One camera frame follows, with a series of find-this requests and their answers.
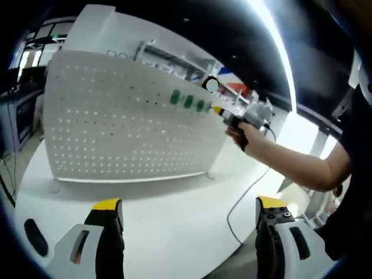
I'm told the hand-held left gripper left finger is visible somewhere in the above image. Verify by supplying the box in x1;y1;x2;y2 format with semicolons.
47;198;126;279

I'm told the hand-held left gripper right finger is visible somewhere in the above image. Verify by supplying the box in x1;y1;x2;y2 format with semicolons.
254;195;334;279

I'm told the white perforated mounting plate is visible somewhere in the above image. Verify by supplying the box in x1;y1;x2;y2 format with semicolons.
42;49;231;195

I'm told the person's right hand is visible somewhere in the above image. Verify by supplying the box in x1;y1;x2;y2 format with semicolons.
226;120;263;152

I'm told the ceiling light strip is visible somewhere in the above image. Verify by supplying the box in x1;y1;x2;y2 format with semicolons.
255;0;298;117

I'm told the grey metal shelving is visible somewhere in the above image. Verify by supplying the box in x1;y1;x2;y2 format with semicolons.
135;38;263;112

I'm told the person's dark shirt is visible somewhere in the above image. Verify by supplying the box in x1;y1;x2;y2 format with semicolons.
313;46;372;262

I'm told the white worn device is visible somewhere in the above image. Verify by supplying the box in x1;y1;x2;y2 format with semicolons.
347;48;367;88

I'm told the computer desk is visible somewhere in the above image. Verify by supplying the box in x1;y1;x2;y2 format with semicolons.
0;66;46;152

